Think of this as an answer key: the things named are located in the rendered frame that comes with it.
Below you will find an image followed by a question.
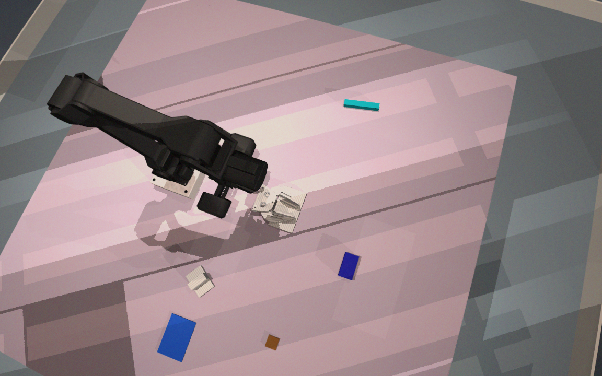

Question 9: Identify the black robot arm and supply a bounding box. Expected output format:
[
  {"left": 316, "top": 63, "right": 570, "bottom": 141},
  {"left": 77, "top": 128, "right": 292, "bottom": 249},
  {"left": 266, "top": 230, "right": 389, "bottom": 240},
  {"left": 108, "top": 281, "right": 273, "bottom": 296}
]
[{"left": 47, "top": 72, "right": 268, "bottom": 194}]

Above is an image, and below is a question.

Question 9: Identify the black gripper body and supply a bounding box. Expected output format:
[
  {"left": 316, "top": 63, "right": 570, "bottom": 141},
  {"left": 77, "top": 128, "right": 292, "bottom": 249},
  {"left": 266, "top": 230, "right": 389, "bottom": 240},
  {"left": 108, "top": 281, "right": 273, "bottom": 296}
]
[{"left": 197, "top": 133, "right": 256, "bottom": 219}]

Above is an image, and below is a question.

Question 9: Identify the teal rectangular bar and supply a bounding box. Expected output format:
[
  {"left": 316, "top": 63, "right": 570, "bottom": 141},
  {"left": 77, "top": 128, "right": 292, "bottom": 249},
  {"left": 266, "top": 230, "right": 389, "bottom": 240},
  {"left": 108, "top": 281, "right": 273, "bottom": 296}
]
[{"left": 344, "top": 99, "right": 380, "bottom": 111}]

